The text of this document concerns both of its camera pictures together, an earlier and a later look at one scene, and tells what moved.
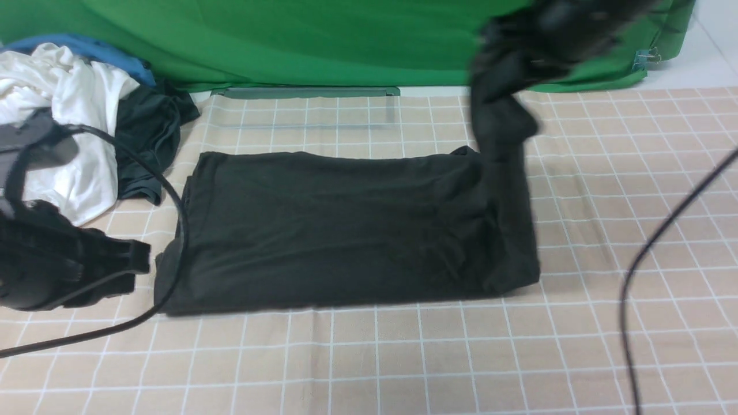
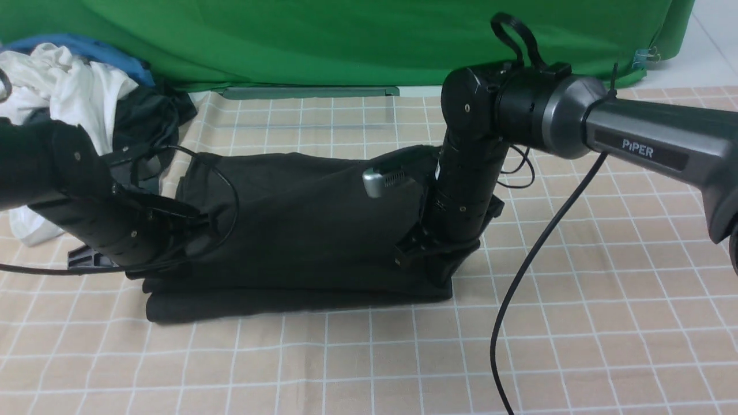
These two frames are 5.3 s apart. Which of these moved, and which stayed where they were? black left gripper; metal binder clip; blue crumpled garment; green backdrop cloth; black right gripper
Moved: black left gripper; black right gripper
Stayed: blue crumpled garment; metal binder clip; green backdrop cloth
